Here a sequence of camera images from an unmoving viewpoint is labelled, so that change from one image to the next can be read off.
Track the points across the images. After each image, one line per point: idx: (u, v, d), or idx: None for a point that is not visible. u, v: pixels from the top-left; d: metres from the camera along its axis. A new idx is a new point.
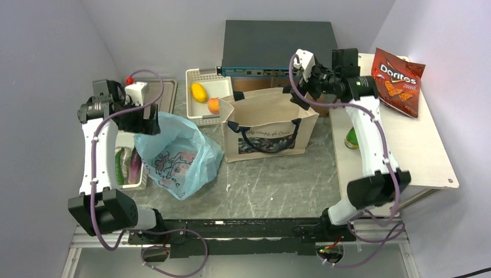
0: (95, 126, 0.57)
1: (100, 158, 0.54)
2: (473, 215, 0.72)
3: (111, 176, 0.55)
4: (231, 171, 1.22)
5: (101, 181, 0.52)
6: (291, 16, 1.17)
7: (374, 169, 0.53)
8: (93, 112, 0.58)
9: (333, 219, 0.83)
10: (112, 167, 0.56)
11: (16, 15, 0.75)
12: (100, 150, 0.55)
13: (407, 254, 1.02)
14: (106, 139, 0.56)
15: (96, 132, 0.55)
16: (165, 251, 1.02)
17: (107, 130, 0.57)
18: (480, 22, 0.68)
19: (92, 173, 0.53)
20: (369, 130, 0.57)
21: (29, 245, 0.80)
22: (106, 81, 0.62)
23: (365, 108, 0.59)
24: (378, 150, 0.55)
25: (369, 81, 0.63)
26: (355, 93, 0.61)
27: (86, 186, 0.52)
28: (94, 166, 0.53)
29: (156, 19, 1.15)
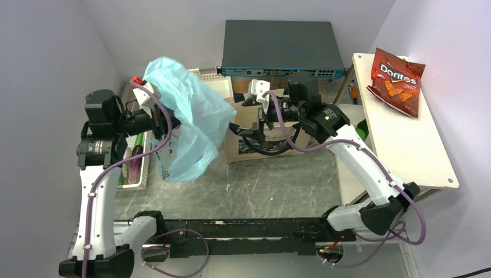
0: (94, 176, 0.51)
1: (96, 219, 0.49)
2: (472, 215, 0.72)
3: (107, 236, 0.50)
4: (231, 171, 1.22)
5: (95, 248, 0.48)
6: (292, 16, 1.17)
7: (387, 196, 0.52)
8: (93, 155, 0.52)
9: (336, 226, 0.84)
10: (107, 221, 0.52)
11: (16, 15, 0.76)
12: (96, 210, 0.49)
13: (407, 254, 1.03)
14: (104, 193, 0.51)
15: (93, 189, 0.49)
16: (165, 251, 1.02)
17: (105, 185, 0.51)
18: (481, 22, 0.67)
19: (86, 239, 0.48)
20: (363, 157, 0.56)
21: (29, 245, 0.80)
22: (99, 106, 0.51)
23: (345, 138, 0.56)
24: (381, 176, 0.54)
25: (335, 110, 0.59)
26: (331, 130, 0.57)
27: (79, 252, 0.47)
28: (89, 229, 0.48)
29: (156, 18, 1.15)
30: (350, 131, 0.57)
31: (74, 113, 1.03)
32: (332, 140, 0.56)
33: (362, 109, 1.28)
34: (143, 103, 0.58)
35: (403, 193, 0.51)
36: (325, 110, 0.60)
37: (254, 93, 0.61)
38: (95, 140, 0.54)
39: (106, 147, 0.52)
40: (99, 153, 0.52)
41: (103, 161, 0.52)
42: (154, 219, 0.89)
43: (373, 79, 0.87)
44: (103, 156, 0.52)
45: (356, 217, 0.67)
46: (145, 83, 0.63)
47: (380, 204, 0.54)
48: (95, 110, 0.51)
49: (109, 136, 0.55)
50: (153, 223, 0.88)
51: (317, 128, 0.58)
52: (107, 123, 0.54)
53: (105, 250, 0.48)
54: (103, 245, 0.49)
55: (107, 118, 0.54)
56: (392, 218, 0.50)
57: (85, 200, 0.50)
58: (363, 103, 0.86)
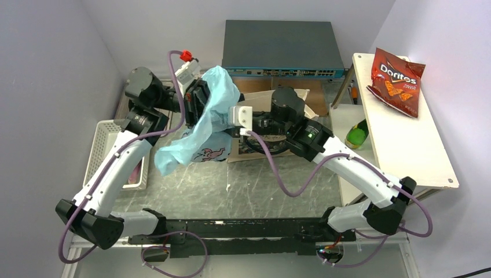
0: (127, 139, 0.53)
1: (107, 177, 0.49)
2: (472, 215, 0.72)
3: (108, 198, 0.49)
4: (231, 171, 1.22)
5: (94, 201, 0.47)
6: (292, 16, 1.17)
7: (389, 198, 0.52)
8: (136, 124, 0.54)
9: (336, 227, 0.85)
10: (117, 186, 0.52)
11: (15, 15, 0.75)
12: (112, 169, 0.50)
13: (407, 254, 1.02)
14: (128, 158, 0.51)
15: (120, 150, 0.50)
16: (165, 251, 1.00)
17: (132, 151, 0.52)
18: (481, 22, 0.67)
19: (91, 189, 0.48)
20: (355, 166, 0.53)
21: (29, 245, 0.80)
22: (137, 94, 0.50)
23: (334, 153, 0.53)
24: (377, 179, 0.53)
25: (317, 126, 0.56)
26: (318, 147, 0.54)
27: (80, 197, 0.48)
28: (98, 181, 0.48)
29: (156, 18, 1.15)
30: (335, 143, 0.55)
31: (74, 113, 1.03)
32: (325, 158, 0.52)
33: (362, 109, 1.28)
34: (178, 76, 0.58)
35: (403, 191, 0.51)
36: (308, 127, 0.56)
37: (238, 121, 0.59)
38: (140, 113, 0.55)
39: (146, 124, 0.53)
40: (140, 127, 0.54)
41: (140, 132, 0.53)
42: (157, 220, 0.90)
43: (373, 79, 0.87)
44: (143, 129, 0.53)
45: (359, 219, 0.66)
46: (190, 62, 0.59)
47: (383, 206, 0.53)
48: (134, 97, 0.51)
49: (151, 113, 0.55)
50: (154, 225, 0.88)
51: (303, 148, 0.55)
52: (146, 105, 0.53)
53: (99, 209, 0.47)
54: (101, 204, 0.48)
55: (147, 102, 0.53)
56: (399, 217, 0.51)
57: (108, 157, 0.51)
58: (363, 103, 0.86)
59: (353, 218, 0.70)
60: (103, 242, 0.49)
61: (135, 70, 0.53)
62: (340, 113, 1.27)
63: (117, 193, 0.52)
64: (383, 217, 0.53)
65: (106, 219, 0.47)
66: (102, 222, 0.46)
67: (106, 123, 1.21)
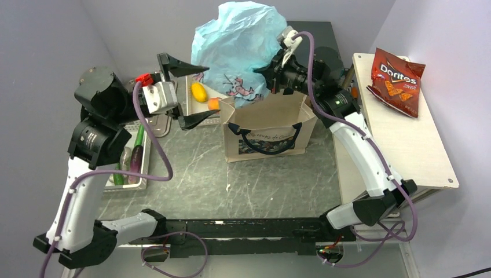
0: (80, 169, 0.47)
1: (71, 216, 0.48)
2: (472, 215, 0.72)
3: (80, 231, 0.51)
4: (231, 171, 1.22)
5: (63, 240, 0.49)
6: (292, 16, 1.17)
7: (382, 189, 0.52)
8: (83, 146, 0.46)
9: (334, 224, 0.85)
10: (85, 220, 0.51)
11: (16, 16, 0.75)
12: (73, 205, 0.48)
13: (408, 254, 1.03)
14: (83, 193, 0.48)
15: (72, 187, 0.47)
16: (165, 251, 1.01)
17: (87, 185, 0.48)
18: (481, 21, 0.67)
19: (58, 230, 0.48)
20: (363, 148, 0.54)
21: (29, 245, 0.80)
22: (88, 97, 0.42)
23: (354, 124, 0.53)
24: (380, 168, 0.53)
25: (347, 97, 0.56)
26: (339, 114, 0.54)
27: (52, 235, 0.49)
28: (61, 221, 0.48)
29: (156, 18, 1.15)
30: (359, 119, 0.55)
31: (74, 113, 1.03)
32: (342, 120, 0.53)
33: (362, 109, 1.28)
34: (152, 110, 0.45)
35: (399, 187, 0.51)
36: (338, 95, 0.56)
37: (284, 36, 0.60)
38: (91, 128, 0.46)
39: (96, 143, 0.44)
40: (90, 146, 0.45)
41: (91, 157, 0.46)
42: (156, 222, 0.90)
43: (373, 79, 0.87)
44: (93, 152, 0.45)
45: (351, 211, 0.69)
46: (156, 84, 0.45)
47: (375, 195, 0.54)
48: (87, 102, 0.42)
49: (106, 128, 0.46)
50: (153, 226, 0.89)
51: (326, 111, 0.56)
52: (102, 116, 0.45)
53: (72, 245, 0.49)
54: (72, 240, 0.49)
55: (101, 112, 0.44)
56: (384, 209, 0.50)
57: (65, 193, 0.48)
58: (363, 103, 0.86)
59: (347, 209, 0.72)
60: (90, 262, 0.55)
61: (91, 69, 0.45)
62: None
63: (88, 222, 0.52)
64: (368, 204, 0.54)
65: (77, 251, 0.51)
66: (73, 258, 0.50)
67: None
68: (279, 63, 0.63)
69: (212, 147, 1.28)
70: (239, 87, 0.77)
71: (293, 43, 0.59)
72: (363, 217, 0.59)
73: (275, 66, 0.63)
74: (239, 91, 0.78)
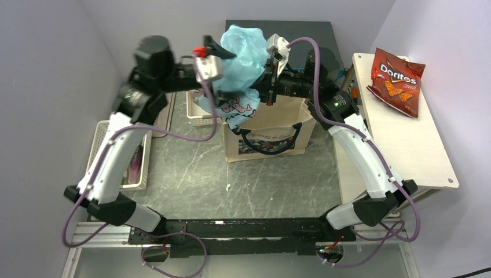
0: (120, 124, 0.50)
1: (106, 166, 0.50)
2: (472, 215, 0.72)
3: (110, 184, 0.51)
4: (231, 171, 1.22)
5: (95, 190, 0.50)
6: (292, 16, 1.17)
7: (384, 191, 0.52)
8: (127, 105, 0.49)
9: (335, 225, 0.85)
10: (117, 173, 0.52)
11: (17, 15, 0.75)
12: (109, 156, 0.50)
13: (408, 254, 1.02)
14: (122, 144, 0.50)
15: (113, 137, 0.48)
16: (165, 251, 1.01)
17: (126, 138, 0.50)
18: (481, 22, 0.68)
19: (91, 179, 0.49)
20: (365, 150, 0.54)
21: (29, 245, 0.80)
22: (145, 56, 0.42)
23: (354, 127, 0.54)
24: (381, 169, 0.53)
25: (345, 97, 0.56)
26: (337, 117, 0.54)
27: (84, 185, 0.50)
28: (95, 171, 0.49)
29: (156, 18, 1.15)
30: (358, 121, 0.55)
31: (74, 113, 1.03)
32: (342, 124, 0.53)
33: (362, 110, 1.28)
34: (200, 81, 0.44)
35: (400, 189, 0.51)
36: (336, 96, 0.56)
37: (275, 43, 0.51)
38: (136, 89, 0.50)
39: (139, 102, 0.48)
40: (133, 104, 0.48)
41: (131, 115, 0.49)
42: (158, 218, 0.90)
43: (373, 79, 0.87)
44: (134, 110, 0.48)
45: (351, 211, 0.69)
46: (210, 55, 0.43)
47: (376, 197, 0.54)
48: (142, 60, 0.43)
49: (150, 91, 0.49)
50: (156, 222, 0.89)
51: (325, 113, 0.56)
52: (151, 77, 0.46)
53: (102, 196, 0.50)
54: (103, 191, 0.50)
55: (153, 72, 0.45)
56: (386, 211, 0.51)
57: (103, 144, 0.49)
58: (363, 103, 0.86)
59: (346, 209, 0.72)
60: (110, 219, 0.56)
61: (151, 36, 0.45)
62: None
63: (119, 176, 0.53)
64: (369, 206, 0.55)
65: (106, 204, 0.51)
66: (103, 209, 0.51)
67: (106, 124, 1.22)
68: (275, 74, 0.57)
69: (212, 147, 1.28)
70: (237, 106, 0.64)
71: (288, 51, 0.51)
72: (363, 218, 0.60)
73: (272, 77, 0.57)
74: (235, 108, 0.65)
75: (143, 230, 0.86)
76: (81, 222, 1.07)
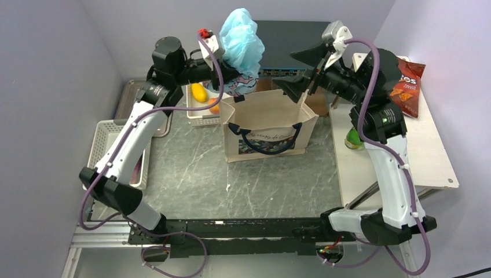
0: (142, 110, 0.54)
1: (127, 146, 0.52)
2: (472, 215, 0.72)
3: (128, 165, 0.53)
4: (231, 171, 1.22)
5: (114, 168, 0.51)
6: (292, 16, 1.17)
7: (402, 223, 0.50)
8: (151, 95, 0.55)
9: (334, 225, 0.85)
10: (134, 159, 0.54)
11: (17, 16, 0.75)
12: (131, 138, 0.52)
13: (407, 253, 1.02)
14: (145, 127, 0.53)
15: (137, 119, 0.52)
16: (165, 251, 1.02)
17: (149, 122, 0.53)
18: (481, 22, 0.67)
19: (111, 157, 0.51)
20: (396, 178, 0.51)
21: (29, 245, 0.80)
22: (163, 56, 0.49)
23: (394, 151, 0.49)
24: (406, 201, 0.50)
25: (396, 114, 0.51)
26: (381, 136, 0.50)
27: (103, 164, 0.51)
28: (116, 151, 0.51)
29: (156, 18, 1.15)
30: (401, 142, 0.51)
31: (74, 113, 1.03)
32: (384, 146, 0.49)
33: None
34: (205, 56, 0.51)
35: (420, 226, 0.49)
36: (385, 110, 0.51)
37: (333, 35, 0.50)
38: (156, 84, 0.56)
39: (162, 94, 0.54)
40: (156, 96, 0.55)
41: (155, 103, 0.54)
42: (159, 216, 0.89)
43: None
44: (157, 99, 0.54)
45: (356, 223, 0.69)
46: (211, 37, 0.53)
47: (390, 223, 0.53)
48: (160, 60, 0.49)
49: (169, 84, 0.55)
50: (157, 220, 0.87)
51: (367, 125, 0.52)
52: (168, 73, 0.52)
53: (120, 175, 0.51)
54: (122, 170, 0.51)
55: (170, 69, 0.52)
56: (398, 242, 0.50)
57: (127, 127, 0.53)
58: None
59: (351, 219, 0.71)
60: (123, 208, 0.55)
61: (164, 37, 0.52)
62: (340, 113, 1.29)
63: (135, 161, 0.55)
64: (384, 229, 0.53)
65: (124, 185, 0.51)
66: (120, 189, 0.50)
67: (106, 123, 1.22)
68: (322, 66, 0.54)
69: (212, 147, 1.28)
70: (241, 78, 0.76)
71: (344, 47, 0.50)
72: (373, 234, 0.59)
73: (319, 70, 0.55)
74: (238, 81, 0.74)
75: (145, 228, 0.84)
76: None
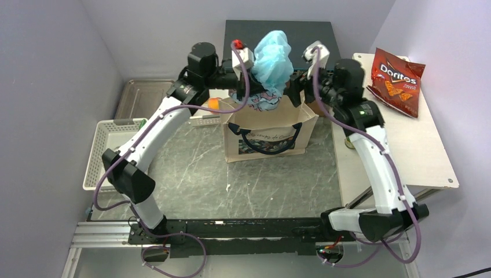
0: (171, 104, 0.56)
1: (151, 135, 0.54)
2: (472, 215, 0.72)
3: (147, 153, 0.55)
4: (231, 171, 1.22)
5: (135, 154, 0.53)
6: (292, 16, 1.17)
7: (391, 208, 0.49)
8: (180, 92, 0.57)
9: (334, 225, 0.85)
10: (154, 149, 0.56)
11: (17, 16, 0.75)
12: (156, 128, 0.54)
13: (408, 254, 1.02)
14: (169, 121, 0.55)
15: (165, 112, 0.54)
16: (165, 251, 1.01)
17: (175, 116, 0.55)
18: (481, 22, 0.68)
19: (135, 143, 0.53)
20: (380, 163, 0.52)
21: (29, 245, 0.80)
22: (197, 58, 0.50)
23: (374, 137, 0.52)
24: (392, 186, 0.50)
25: (373, 109, 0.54)
26: (361, 124, 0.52)
27: (125, 148, 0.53)
28: (140, 138, 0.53)
29: (156, 18, 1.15)
30: (379, 132, 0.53)
31: (74, 113, 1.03)
32: (363, 132, 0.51)
33: None
34: (235, 65, 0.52)
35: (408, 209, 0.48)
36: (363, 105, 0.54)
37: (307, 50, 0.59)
38: (186, 84, 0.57)
39: (190, 93, 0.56)
40: (183, 94, 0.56)
41: (183, 101, 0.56)
42: (161, 216, 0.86)
43: (373, 79, 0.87)
44: (186, 97, 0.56)
45: (354, 220, 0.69)
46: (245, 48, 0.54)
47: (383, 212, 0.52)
48: (194, 62, 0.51)
49: (197, 86, 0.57)
50: (158, 219, 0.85)
51: (348, 119, 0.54)
52: (199, 75, 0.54)
53: (139, 161, 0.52)
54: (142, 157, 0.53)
55: (202, 72, 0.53)
56: (388, 228, 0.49)
57: (153, 118, 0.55)
58: None
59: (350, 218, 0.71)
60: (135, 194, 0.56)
61: (201, 42, 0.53)
62: None
63: (155, 152, 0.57)
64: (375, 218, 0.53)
65: (142, 172, 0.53)
66: (138, 173, 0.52)
67: (106, 124, 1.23)
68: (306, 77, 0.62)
69: (212, 147, 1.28)
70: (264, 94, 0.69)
71: (310, 57, 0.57)
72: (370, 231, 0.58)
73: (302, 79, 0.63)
74: (262, 97, 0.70)
75: (145, 225, 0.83)
76: (81, 222, 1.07)
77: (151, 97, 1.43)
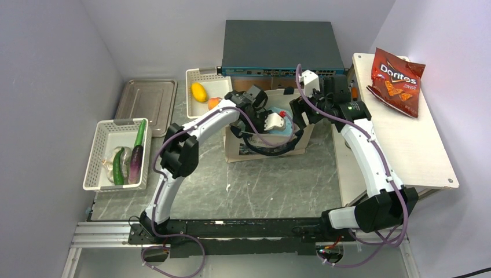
0: (227, 105, 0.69)
1: (211, 121, 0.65)
2: (472, 215, 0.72)
3: (204, 135, 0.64)
4: (231, 171, 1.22)
5: (195, 131, 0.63)
6: (291, 16, 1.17)
7: (380, 189, 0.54)
8: (235, 98, 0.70)
9: (333, 224, 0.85)
10: (206, 135, 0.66)
11: (17, 16, 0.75)
12: (215, 117, 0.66)
13: (408, 254, 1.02)
14: (226, 115, 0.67)
15: (225, 107, 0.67)
16: (165, 251, 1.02)
17: (230, 114, 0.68)
18: (481, 23, 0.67)
19: (198, 123, 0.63)
20: (368, 150, 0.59)
21: (30, 245, 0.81)
22: (260, 88, 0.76)
23: (361, 127, 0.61)
24: (381, 169, 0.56)
25: (360, 105, 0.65)
26: (348, 116, 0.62)
27: (189, 125, 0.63)
28: (202, 120, 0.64)
29: (156, 18, 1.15)
30: (365, 124, 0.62)
31: (74, 113, 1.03)
32: (351, 122, 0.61)
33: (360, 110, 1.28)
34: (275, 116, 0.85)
35: (395, 187, 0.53)
36: (351, 103, 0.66)
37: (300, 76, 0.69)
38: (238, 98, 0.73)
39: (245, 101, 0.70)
40: (237, 99, 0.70)
41: (237, 104, 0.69)
42: (167, 217, 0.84)
43: (373, 79, 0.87)
44: (240, 102, 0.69)
45: (351, 215, 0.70)
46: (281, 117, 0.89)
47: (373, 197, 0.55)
48: (257, 90, 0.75)
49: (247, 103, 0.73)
50: (167, 215, 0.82)
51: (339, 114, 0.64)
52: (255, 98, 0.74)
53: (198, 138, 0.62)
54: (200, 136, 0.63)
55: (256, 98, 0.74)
56: (376, 207, 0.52)
57: (214, 109, 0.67)
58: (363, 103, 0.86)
59: (348, 213, 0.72)
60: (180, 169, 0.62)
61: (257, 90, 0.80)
62: None
63: (205, 139, 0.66)
64: (365, 202, 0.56)
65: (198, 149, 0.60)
66: (194, 147, 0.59)
67: (106, 124, 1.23)
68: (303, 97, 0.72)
69: (212, 147, 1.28)
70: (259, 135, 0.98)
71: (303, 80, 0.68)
72: (362, 223, 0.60)
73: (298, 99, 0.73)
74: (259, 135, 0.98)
75: (153, 220, 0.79)
76: (81, 222, 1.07)
77: (151, 97, 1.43)
